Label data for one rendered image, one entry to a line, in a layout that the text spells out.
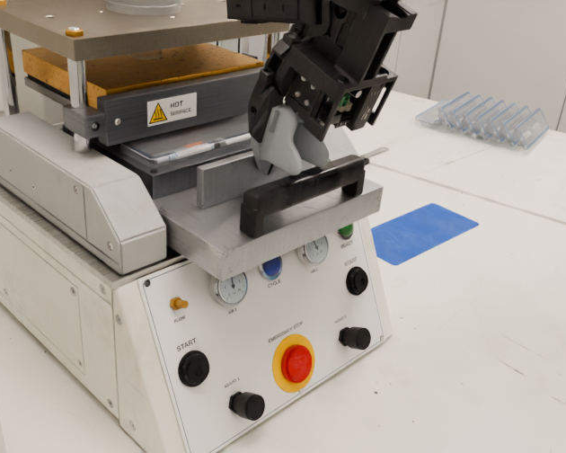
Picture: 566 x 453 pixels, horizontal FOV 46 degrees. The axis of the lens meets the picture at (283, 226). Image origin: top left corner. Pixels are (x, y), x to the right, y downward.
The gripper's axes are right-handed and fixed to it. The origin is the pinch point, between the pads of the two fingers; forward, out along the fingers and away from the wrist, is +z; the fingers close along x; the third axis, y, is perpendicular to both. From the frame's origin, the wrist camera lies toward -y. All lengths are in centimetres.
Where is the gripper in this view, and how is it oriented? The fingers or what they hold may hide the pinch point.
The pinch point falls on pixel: (265, 158)
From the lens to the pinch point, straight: 65.3
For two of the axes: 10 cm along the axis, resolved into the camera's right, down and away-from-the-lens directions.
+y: 6.4, 6.6, -4.0
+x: 7.0, -2.9, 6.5
